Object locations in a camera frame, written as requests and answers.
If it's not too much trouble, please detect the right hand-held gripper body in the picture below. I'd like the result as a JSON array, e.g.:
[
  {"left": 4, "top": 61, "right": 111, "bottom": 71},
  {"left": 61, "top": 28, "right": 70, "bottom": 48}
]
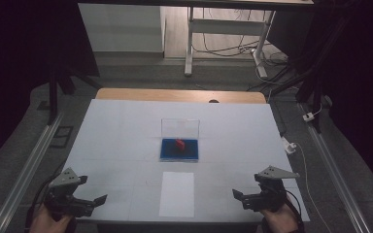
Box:
[{"left": 241, "top": 165, "right": 300, "bottom": 214}]

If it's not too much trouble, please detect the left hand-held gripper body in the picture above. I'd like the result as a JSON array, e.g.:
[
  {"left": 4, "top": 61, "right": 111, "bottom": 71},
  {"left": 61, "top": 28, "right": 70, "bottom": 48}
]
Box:
[{"left": 43, "top": 167, "right": 95, "bottom": 217}]

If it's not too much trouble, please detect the blue box with clear lid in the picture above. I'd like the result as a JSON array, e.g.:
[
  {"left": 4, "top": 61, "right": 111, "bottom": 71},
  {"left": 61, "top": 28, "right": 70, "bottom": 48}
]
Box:
[{"left": 159, "top": 117, "right": 201, "bottom": 163}]

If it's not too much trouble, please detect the person's right hand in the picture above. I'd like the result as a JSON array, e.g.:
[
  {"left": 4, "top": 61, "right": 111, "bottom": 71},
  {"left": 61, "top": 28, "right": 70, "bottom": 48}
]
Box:
[{"left": 260, "top": 198, "right": 301, "bottom": 233}]

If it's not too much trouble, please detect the person's left hand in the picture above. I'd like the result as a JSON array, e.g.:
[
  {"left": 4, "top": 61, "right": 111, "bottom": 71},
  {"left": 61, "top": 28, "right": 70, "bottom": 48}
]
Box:
[{"left": 28, "top": 203, "right": 76, "bottom": 233}]

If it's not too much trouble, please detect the white power adapter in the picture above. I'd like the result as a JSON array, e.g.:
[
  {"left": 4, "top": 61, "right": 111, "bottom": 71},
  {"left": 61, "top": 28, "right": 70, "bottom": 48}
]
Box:
[{"left": 281, "top": 136, "right": 298, "bottom": 155}]

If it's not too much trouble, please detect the large white board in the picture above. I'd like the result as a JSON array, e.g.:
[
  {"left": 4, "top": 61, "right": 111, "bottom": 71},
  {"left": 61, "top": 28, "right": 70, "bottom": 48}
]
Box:
[{"left": 62, "top": 98, "right": 311, "bottom": 224}]

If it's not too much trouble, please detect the white paper sheet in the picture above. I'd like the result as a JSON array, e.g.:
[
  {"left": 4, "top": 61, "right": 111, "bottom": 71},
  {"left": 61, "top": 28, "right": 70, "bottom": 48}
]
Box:
[{"left": 158, "top": 171, "right": 195, "bottom": 218}]

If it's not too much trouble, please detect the black tripod stand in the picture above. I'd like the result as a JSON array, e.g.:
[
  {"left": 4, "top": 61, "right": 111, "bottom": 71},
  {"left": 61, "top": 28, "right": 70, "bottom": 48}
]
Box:
[{"left": 46, "top": 62, "right": 104, "bottom": 126}]

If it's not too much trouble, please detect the black metal stand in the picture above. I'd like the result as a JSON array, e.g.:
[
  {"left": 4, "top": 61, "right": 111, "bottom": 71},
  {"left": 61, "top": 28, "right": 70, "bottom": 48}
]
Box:
[{"left": 265, "top": 62, "right": 325, "bottom": 134}]

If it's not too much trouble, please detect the wooden table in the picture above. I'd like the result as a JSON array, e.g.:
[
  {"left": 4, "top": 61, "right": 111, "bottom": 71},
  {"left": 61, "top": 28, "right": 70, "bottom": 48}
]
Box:
[{"left": 95, "top": 87, "right": 267, "bottom": 105}]

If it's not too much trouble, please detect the grey cabinet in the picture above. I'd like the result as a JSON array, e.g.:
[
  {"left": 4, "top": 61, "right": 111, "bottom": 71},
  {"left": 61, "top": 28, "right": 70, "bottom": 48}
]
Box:
[{"left": 78, "top": 3, "right": 167, "bottom": 54}]

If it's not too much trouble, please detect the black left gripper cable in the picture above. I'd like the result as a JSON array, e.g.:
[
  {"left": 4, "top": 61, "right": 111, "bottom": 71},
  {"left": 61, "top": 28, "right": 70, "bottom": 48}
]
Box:
[{"left": 23, "top": 161, "right": 66, "bottom": 231}]

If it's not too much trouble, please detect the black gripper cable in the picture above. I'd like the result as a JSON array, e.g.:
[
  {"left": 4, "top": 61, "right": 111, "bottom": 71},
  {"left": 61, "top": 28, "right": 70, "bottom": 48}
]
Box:
[
  {"left": 23, "top": 161, "right": 66, "bottom": 231},
  {"left": 284, "top": 188, "right": 306, "bottom": 233}
]

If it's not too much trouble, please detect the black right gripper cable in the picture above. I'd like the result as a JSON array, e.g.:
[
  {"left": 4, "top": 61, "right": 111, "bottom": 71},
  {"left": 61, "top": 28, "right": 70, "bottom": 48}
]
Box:
[{"left": 284, "top": 188, "right": 306, "bottom": 233}]

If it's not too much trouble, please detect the long white cable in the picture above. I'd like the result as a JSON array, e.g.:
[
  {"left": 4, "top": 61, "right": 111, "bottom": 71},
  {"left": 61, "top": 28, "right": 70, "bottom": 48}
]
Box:
[{"left": 294, "top": 142, "right": 334, "bottom": 233}]

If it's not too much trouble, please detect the aluminium rail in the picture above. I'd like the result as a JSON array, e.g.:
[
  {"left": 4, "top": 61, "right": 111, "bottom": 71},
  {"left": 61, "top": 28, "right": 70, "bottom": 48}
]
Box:
[
  {"left": 298, "top": 102, "right": 372, "bottom": 233},
  {"left": 0, "top": 111, "right": 65, "bottom": 233}
]

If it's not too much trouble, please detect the black floor frame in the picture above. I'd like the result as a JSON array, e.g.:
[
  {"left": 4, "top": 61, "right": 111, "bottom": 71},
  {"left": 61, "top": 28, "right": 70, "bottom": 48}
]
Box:
[{"left": 49, "top": 125, "right": 75, "bottom": 149}]

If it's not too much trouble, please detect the bundle of black floor cables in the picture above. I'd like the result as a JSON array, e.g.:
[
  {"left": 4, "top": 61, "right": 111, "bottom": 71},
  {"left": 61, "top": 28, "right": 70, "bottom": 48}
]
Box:
[{"left": 192, "top": 9, "right": 290, "bottom": 92}]

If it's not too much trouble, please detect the white desk frame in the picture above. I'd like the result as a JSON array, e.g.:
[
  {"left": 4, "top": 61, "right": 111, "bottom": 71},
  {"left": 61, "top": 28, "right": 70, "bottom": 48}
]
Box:
[{"left": 184, "top": 6, "right": 277, "bottom": 79}]

